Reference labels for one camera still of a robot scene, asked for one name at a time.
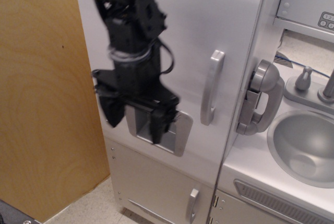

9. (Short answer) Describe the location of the wooden plywood board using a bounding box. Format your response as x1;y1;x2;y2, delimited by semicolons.
1;0;109;221

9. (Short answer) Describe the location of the blue cable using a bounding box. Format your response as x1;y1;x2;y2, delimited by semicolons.
274;54;333;78

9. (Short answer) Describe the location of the white lower freezer door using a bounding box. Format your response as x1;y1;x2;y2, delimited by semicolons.
105;139;213;223

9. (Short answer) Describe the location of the silver toy sink basin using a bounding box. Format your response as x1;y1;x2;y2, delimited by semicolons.
267;110;333;188

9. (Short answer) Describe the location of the grey toy faucet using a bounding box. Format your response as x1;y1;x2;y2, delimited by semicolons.
283;66;333;114

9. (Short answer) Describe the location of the silver ice dispenser panel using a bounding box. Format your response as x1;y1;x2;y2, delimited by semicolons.
125;105;193;157

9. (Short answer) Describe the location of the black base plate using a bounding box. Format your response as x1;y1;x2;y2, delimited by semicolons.
1;200;40;224

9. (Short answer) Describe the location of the grey toy telephone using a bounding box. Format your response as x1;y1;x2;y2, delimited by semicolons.
236;60;285;136

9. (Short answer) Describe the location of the grey toy microwave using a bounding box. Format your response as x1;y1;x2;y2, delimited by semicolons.
274;0;333;42

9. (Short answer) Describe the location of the silver door hinge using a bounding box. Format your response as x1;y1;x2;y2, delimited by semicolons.
212;195;219;207

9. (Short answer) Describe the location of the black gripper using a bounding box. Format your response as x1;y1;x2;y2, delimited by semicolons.
92;54;180;144

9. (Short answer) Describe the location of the silver lower door handle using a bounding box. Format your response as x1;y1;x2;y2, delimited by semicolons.
185;188;199;224

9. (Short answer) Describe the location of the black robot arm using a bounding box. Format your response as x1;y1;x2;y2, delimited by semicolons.
92;0;179;144

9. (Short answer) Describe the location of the white toy fridge door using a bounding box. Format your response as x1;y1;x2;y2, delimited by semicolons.
75;0;270;191

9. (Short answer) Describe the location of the silver fridge door handle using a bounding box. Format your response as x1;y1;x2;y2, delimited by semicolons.
200;50;225;126

